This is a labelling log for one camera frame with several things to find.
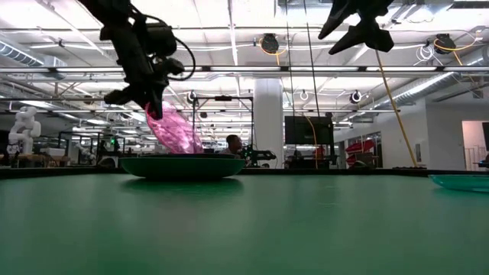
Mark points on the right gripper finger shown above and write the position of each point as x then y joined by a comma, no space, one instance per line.
340,15
355,36

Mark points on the transparent pink plastic plate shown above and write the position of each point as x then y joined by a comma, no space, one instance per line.
173,133

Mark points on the transparent cyan plastic plate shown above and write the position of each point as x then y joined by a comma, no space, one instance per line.
462,182

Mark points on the black background robot arm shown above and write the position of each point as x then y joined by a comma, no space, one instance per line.
261,154

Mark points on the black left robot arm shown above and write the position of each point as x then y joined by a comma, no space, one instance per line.
130,38

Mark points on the large green plastic plate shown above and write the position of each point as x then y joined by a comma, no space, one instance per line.
183,168

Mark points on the person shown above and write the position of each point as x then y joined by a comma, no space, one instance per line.
233,144

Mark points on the black monitor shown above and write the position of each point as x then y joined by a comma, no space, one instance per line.
302,130

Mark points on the red equipment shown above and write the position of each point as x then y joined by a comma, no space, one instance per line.
359,147

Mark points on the white pillar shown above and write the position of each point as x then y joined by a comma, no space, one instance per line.
269,122

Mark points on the white robot figure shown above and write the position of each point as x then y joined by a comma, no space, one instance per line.
24,130

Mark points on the green table mat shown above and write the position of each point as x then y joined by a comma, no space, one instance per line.
244,237

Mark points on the black frame rig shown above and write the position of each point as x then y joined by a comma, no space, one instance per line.
223,98

